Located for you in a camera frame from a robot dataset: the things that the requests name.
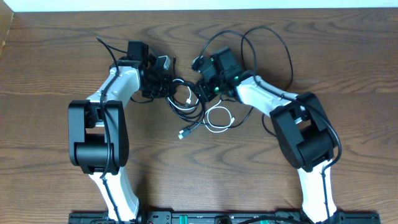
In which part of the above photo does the cardboard box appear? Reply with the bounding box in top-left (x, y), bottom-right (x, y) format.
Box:
top-left (0, 0), bottom-right (14, 55)

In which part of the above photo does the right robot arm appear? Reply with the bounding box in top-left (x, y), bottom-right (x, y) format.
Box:
top-left (192, 47), bottom-right (342, 223)

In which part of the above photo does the white USB cable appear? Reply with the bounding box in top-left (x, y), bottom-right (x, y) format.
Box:
top-left (166, 78), bottom-right (236, 134)

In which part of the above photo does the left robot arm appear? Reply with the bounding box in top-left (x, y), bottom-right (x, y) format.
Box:
top-left (68, 40), bottom-right (175, 223)

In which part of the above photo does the black USB cable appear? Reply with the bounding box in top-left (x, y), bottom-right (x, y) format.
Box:
top-left (165, 26), bottom-right (295, 140)

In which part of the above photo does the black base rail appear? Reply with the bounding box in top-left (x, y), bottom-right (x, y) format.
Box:
top-left (68, 210), bottom-right (382, 224)

